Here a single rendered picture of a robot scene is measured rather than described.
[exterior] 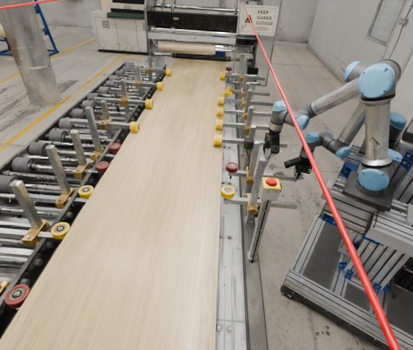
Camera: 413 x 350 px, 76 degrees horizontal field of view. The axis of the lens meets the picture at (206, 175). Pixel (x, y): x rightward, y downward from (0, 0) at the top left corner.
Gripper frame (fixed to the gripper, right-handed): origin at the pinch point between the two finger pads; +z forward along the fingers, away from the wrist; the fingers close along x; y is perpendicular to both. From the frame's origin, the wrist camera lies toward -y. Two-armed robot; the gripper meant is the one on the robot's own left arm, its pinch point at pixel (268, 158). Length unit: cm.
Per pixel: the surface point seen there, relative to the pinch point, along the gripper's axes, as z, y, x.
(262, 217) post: -4, -49, 8
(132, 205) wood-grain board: 10, -39, 72
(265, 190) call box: -22, -50, 10
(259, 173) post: -7.3, -23.0, 7.6
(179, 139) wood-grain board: 16, 34, 60
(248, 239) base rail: 29.7, -37.9, 8.4
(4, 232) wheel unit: 13, -61, 129
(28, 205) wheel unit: -3, -55, 114
